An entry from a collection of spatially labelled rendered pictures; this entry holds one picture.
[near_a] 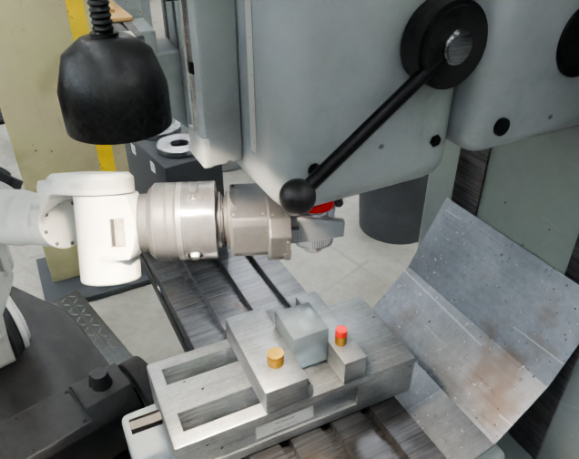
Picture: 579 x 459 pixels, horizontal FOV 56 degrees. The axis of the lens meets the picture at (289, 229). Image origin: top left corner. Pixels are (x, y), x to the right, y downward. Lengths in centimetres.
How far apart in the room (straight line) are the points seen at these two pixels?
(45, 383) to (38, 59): 124
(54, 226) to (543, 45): 55
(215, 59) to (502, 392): 65
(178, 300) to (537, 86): 69
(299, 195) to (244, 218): 16
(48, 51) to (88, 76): 188
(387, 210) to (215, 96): 223
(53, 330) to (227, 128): 114
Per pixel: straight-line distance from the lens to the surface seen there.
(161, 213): 58
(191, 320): 96
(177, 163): 105
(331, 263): 262
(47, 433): 132
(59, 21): 223
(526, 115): 58
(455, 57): 47
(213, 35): 48
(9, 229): 74
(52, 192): 65
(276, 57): 43
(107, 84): 36
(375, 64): 46
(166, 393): 77
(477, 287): 95
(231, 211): 58
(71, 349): 150
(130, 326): 238
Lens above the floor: 157
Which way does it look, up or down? 33 degrees down
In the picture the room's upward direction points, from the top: straight up
